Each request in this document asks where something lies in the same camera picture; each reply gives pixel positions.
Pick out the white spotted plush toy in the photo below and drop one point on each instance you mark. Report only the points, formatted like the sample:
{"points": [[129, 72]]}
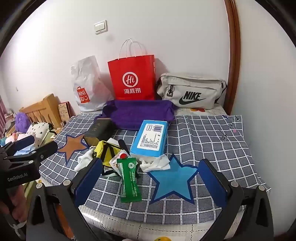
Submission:
{"points": [[38, 129]]}

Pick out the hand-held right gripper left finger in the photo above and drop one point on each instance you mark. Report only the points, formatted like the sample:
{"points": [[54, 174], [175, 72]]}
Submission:
{"points": [[89, 183]]}

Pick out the patterned picture frame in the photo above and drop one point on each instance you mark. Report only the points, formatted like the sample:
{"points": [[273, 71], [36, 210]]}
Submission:
{"points": [[63, 112]]}

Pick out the white printed bed sheet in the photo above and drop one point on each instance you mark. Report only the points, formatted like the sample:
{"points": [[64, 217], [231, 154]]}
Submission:
{"points": [[138, 228]]}

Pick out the red paper bag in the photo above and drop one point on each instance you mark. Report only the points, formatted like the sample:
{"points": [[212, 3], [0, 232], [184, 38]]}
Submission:
{"points": [[131, 69]]}

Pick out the grey waist bag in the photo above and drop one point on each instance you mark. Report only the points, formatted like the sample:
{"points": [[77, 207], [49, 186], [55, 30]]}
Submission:
{"points": [[196, 85]]}

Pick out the white light switch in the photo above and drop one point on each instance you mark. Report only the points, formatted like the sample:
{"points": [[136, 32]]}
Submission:
{"points": [[101, 27]]}

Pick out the purple fleece cloth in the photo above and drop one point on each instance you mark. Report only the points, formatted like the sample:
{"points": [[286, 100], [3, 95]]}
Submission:
{"points": [[138, 113]]}

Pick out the white sock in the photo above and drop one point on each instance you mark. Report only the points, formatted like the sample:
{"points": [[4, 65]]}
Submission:
{"points": [[85, 160]]}

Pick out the white plastic bag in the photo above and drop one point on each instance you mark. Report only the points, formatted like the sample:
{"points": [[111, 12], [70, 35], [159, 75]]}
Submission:
{"points": [[90, 76]]}

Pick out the pink curtain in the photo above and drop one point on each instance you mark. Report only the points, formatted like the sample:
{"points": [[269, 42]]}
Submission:
{"points": [[1, 111]]}

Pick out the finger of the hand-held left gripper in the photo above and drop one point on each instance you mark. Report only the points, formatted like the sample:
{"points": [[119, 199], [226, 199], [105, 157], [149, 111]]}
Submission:
{"points": [[24, 141], [46, 149]]}

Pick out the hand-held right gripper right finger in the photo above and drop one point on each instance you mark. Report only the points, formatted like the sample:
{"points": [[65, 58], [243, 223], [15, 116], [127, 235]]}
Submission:
{"points": [[212, 183]]}

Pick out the wooden headboard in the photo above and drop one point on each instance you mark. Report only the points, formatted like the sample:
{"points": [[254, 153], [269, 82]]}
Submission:
{"points": [[46, 104]]}

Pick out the pink plush toy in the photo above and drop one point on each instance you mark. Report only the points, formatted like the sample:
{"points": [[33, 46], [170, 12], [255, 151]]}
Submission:
{"points": [[11, 139]]}

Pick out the blue tissue pack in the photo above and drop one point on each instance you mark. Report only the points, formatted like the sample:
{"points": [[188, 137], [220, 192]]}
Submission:
{"points": [[148, 148]]}

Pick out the white tissue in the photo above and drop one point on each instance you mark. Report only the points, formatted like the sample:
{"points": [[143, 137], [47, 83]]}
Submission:
{"points": [[155, 164]]}

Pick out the white snack packet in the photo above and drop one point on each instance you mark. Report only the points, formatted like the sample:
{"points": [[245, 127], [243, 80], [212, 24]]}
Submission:
{"points": [[115, 162]]}

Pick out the purple plush toy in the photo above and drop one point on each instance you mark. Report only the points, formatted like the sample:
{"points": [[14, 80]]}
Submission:
{"points": [[21, 120]]}

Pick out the grey checkered blanket with stars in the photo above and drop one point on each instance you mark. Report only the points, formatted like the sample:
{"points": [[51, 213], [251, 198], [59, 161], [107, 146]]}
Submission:
{"points": [[208, 143]]}

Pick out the person's left hand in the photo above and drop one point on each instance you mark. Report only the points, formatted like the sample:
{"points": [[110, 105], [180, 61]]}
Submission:
{"points": [[18, 201]]}

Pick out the yellow pouch with black stripes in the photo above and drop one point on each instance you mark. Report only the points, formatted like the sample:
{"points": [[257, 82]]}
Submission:
{"points": [[101, 148]]}

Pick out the dark box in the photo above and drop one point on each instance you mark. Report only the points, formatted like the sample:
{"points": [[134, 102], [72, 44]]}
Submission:
{"points": [[99, 131]]}

